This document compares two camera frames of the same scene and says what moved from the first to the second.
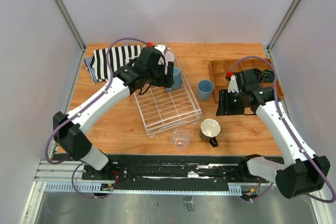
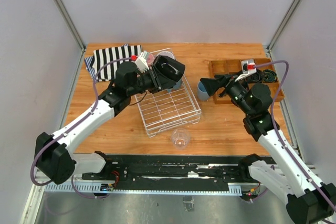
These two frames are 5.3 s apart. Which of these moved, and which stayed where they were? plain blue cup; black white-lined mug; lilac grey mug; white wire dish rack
Moved: black white-lined mug
Stayed: lilac grey mug; plain blue cup; white wire dish rack
